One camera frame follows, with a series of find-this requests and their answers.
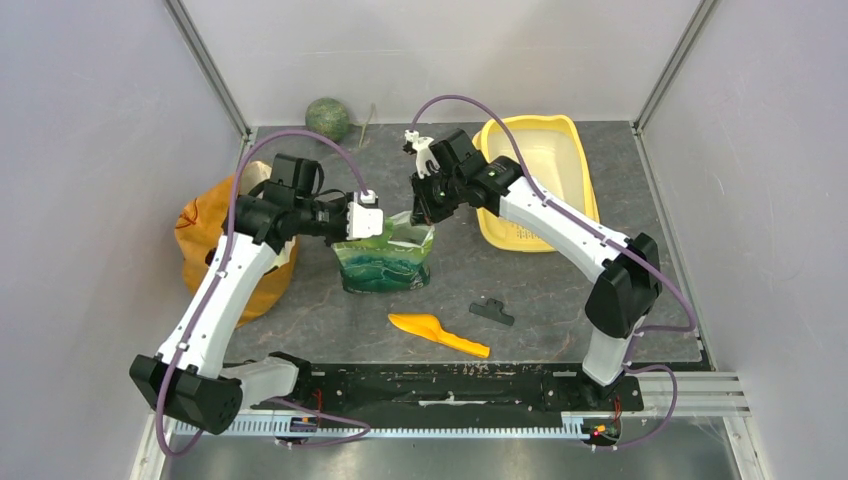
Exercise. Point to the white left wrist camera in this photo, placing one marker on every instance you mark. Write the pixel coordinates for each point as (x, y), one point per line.
(365, 219)

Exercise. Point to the green cat litter bag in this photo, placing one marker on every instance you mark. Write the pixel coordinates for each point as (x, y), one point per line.
(395, 261)

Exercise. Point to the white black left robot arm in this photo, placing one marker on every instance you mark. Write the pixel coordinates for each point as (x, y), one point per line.
(186, 379)

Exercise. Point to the yellow plastic litter box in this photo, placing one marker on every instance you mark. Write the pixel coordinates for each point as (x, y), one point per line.
(555, 156)

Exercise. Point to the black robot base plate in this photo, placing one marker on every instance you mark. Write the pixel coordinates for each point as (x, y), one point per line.
(542, 386)

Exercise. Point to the black bag clip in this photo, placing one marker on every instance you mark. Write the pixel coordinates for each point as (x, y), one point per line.
(492, 309)

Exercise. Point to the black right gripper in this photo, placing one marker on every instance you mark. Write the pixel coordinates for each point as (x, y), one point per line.
(424, 212)

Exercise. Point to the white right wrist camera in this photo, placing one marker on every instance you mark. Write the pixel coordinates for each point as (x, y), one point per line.
(420, 147)

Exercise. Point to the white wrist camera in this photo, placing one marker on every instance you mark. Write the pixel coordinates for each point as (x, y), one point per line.
(365, 219)
(420, 147)

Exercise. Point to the orange fabric bag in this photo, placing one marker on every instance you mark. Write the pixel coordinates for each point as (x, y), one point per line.
(198, 230)

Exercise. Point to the orange plastic litter scoop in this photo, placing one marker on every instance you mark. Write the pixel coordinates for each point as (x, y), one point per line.
(428, 326)

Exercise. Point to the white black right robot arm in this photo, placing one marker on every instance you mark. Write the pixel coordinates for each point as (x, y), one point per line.
(451, 171)

